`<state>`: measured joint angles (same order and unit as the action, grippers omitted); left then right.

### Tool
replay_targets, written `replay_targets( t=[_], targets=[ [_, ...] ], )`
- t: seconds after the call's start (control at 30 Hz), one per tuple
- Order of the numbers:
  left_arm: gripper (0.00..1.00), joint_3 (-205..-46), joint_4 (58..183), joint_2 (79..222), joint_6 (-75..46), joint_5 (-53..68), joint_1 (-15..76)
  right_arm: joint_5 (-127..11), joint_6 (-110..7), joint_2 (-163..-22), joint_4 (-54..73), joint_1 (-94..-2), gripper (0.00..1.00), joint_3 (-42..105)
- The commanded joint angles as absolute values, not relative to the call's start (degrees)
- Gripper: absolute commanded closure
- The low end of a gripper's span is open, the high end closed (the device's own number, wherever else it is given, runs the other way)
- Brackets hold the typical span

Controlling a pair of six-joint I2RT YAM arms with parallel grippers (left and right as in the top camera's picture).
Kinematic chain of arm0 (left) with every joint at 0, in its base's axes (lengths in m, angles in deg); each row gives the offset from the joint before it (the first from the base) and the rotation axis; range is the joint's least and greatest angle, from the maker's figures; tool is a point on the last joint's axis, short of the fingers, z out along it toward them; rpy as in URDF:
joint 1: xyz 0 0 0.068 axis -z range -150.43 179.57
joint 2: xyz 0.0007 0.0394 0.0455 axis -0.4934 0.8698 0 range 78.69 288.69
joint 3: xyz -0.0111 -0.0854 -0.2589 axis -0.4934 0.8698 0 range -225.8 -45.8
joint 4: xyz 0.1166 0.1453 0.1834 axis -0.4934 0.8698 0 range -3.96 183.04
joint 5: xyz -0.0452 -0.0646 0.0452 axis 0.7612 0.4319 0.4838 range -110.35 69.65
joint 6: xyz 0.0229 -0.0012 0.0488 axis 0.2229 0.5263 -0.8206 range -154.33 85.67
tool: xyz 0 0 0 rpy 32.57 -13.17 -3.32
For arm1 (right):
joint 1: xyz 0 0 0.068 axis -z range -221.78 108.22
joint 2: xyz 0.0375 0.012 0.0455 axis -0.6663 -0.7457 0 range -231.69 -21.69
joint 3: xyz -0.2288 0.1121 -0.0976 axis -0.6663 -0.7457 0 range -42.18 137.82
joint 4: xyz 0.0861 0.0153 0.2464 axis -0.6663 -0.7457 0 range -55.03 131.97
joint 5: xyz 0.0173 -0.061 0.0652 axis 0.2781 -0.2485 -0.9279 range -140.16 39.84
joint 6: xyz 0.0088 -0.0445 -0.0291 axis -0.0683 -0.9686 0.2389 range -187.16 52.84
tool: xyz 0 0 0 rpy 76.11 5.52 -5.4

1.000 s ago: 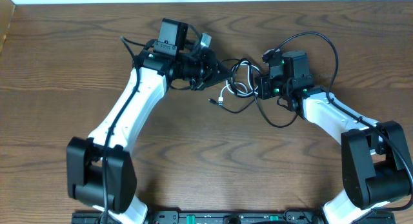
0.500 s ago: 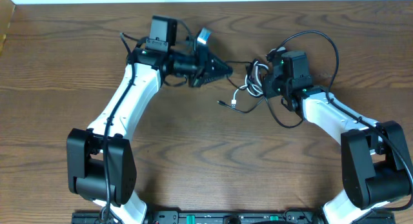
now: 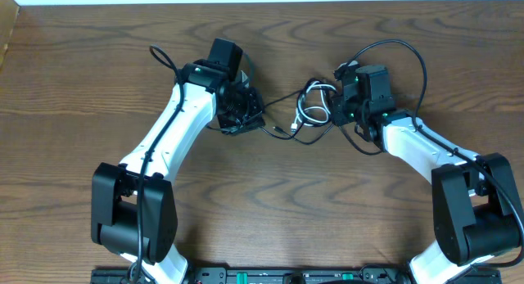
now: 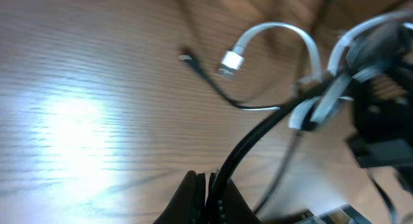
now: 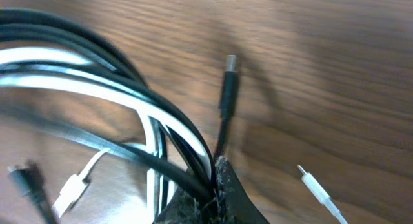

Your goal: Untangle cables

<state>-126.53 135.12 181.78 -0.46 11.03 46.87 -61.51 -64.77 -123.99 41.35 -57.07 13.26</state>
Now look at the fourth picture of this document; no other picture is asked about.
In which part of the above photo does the white usb cable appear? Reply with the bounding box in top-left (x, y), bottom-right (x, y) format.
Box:
top-left (219, 9), bottom-right (413, 131)

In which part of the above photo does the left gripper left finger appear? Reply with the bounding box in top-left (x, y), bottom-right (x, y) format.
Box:
top-left (154, 170), bottom-right (206, 224)

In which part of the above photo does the black usb cable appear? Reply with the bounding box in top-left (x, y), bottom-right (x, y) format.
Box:
top-left (177, 46), bottom-right (401, 224)

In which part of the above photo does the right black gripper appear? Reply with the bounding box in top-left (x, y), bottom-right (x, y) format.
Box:
top-left (346, 21), bottom-right (412, 192)

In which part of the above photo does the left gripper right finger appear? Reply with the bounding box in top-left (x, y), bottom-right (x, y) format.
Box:
top-left (208, 180), bottom-right (261, 224)

